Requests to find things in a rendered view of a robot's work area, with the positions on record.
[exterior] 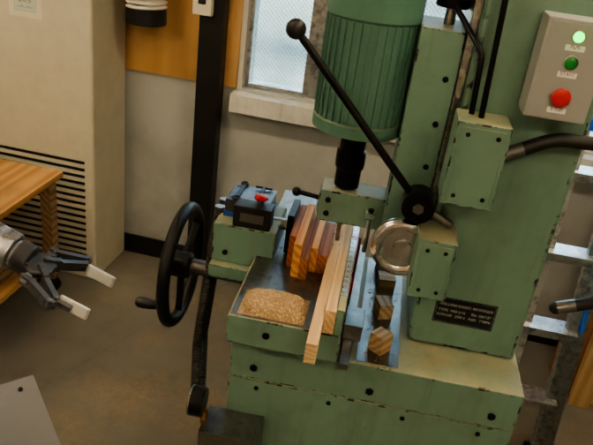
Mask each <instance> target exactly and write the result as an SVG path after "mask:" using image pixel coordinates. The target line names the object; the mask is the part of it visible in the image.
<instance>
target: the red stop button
mask: <svg viewBox="0 0 593 445"><path fill-rule="evenodd" d="M570 100H571V94H570V93H569V91H568V90H566V89H565V88H559V89H557V90H555V91H554V92H553V93H552V96H551V101H552V104H553V105H554V106H556V107H564V106H566V105H568V104H569V102H570Z"/></svg>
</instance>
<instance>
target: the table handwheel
mask: <svg viewBox="0 0 593 445"><path fill-rule="evenodd" d="M190 216H191V218H192V227H191V232H190V234H189V237H188V239H187V241H186V244H185V246H184V249H183V251H179V250H177V249H176V248H177V245H178V241H179V238H180V236H181V234H182V231H183V229H184V226H185V224H186V222H187V220H188V219H189V217H190ZM204 239H205V222H204V216H203V212H202V209H201V207H200V206H199V204H197V203H196V202H192V201H191V202H187V203H185V204H184V205H182V206H181V207H180V209H179V210H178V211H177V213H176V215H175V217H174V219H173V221H172V223H171V224H170V227H169V231H168V234H167V236H166V239H165V242H164V246H163V248H162V252H161V259H160V264H159V268H158V275H157V281H156V292H155V304H156V312H157V315H158V318H159V321H160V322H161V324H162V325H163V326H165V327H168V328H170V327H174V326H175V325H176V324H177V323H178V322H179V321H180V320H181V319H182V318H183V317H184V314H185V313H186V311H187V309H188V306H189V304H190V303H191V298H192V296H193V293H194V290H195V287H196V284H197V281H198V277H199V275H201V276H204V275H205V274H206V273H208V272H206V268H205V266H206V264H205V263H206V261H205V260H202V255H203V248H204ZM172 275H173V276H177V279H176V306H175V309H174V310H173V312H172V313H170V310H169V284H170V277H171V276H172ZM185 278H186V279H185ZM212 278H214V279H220V280H224V281H229V282H233V283H243V282H239V281H235V280H230V279H226V278H220V277H216V276H212ZM184 279H185V282H184Z"/></svg>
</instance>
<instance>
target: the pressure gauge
mask: <svg viewBox="0 0 593 445"><path fill-rule="evenodd" d="M208 395H209V389H208V387H204V386H200V385H196V384H194V385H193V386H192V387H191V391H190V394H189V396H188V400H187V405H186V415H187V416H189V415H190V416H193V417H198V418H199V422H200V423H202V421H203V420H206V419H207V415H208V409H207V408H206V405H207V400H208Z"/></svg>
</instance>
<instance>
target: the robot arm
mask: <svg viewBox="0 0 593 445"><path fill-rule="evenodd" d="M56 262H57V263H56ZM83 266H84V267H83ZM0 268H1V269H5V268H8V269H9V270H11V271H13V272H15V273H17V274H19V275H20V278H19V284H21V285H22V286H24V287H25V288H27V289H28V291H29V292H30V293H31V294H32V295H33V296H34V297H35V299H36V300H37V301H38V302H39V303H40V304H41V306H42V307H43V308H44V309H45V310H49V309H52V310H54V309H56V307H58V308H60V309H62V310H64V311H66V312H67V313H73V314H75V315H76V316H78V317H80V318H81V319H83V320H86V319H87V316H88V314H89V313H90V311H91V310H90V309H89V308H87V307H85V306H84V305H82V304H80V303H78V302H76V301H74V300H72V299H70V298H67V297H66V296H65V295H61V296H60V297H59V295H58V293H57V292H56V289H55V287H54V285H53V283H52V282H51V281H50V279H49V278H50V276H51V275H53V274H55V272H59V271H61V270H62V271H84V272H85V275H88V276H90V277H91V278H93V279H94V280H96V281H98V282H100V283H103V284H105V285H107V286H108V287H110V288H112V286H113V284H114V282H115V280H116V278H115V277H114V276H112V275H110V274H108V273H106V272H104V271H103V270H102V269H100V268H98V267H96V266H95V265H93V264H92V257H91V256H88V255H84V254H80V253H72V252H68V251H64V250H60V249H57V248H55V247H54V246H51V247H50V248H49V251H48V252H47V253H43V252H42V251H41V250H40V247H39V246H38V245H36V244H34V243H32V242H30V241H28V240H25V236H24V235H23V234H21V233H20V232H18V231H16V230H14V229H12V228H10V227H8V226H7V225H6V224H3V223H1V222H0ZM34 279H36V281H37V282H36V281H35V280H34ZM46 301H47V302H46Z"/></svg>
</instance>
